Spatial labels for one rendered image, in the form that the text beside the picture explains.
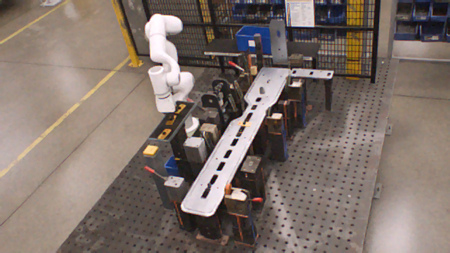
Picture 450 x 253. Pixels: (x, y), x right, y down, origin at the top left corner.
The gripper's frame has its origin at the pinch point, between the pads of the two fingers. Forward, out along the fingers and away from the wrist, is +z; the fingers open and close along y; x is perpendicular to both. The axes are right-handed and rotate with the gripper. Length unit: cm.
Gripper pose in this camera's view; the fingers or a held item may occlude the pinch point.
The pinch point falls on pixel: (170, 117)
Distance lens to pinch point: 241.1
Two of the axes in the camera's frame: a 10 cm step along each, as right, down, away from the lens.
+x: 2.0, -6.3, 7.5
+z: 1.6, 7.8, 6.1
